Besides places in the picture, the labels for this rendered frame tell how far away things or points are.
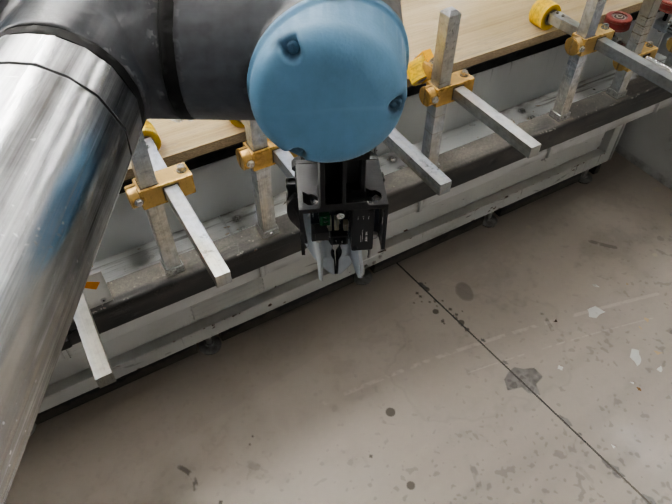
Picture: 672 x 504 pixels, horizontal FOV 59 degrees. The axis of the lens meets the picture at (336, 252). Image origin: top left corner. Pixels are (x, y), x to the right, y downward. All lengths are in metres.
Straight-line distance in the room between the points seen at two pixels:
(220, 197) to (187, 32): 1.37
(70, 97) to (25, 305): 0.09
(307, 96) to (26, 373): 0.16
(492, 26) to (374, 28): 1.74
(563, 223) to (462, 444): 1.14
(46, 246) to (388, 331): 1.98
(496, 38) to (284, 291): 1.06
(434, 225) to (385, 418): 0.77
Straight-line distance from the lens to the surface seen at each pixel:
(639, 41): 2.09
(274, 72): 0.27
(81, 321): 1.22
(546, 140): 1.96
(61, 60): 0.28
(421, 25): 1.97
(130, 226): 1.62
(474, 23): 2.01
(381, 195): 0.47
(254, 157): 1.32
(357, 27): 0.27
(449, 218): 2.35
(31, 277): 0.22
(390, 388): 2.05
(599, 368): 2.27
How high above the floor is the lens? 1.77
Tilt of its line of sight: 47 degrees down
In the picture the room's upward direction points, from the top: straight up
